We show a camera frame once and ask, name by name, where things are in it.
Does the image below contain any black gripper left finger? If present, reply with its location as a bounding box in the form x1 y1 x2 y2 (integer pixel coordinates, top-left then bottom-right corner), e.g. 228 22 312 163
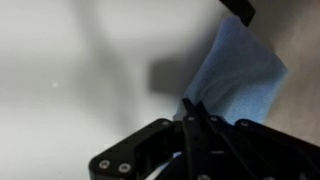
89 99 211 180

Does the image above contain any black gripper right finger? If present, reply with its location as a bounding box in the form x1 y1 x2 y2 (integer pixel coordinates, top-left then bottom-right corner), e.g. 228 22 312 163
199 102 320 180

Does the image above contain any blue microfiber towel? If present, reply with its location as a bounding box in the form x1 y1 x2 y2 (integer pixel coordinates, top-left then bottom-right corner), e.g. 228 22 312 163
183 16 287 126

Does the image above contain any black framed white board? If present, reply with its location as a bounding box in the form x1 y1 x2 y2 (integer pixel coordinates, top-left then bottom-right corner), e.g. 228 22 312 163
0 0 229 180

